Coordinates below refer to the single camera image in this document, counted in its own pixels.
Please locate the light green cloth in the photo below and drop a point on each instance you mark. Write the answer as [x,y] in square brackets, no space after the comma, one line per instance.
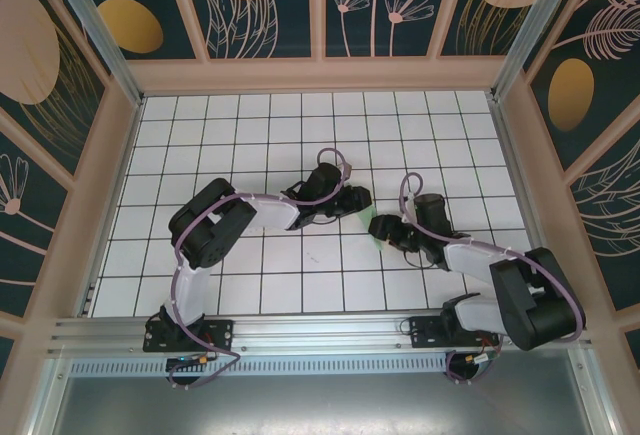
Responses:
[366,215]

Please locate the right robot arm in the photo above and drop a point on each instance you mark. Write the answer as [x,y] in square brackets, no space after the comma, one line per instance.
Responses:
[530,295]

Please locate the aluminium frame post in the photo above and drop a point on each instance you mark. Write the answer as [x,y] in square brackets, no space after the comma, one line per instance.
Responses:
[95,30]
[535,25]

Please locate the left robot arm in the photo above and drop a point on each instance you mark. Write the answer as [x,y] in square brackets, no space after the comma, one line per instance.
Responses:
[210,225]

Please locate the grey metal sheet panel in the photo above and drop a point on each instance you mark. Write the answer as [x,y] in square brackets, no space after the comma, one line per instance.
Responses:
[320,405]

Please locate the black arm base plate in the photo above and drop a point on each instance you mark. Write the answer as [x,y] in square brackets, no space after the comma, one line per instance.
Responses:
[220,335]
[425,335]

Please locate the yellow power connector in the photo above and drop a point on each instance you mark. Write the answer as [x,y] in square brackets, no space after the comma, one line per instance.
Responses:
[471,358]
[203,359]

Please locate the long aluminium mounting rail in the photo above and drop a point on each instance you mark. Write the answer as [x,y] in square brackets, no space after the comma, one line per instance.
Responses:
[320,332]

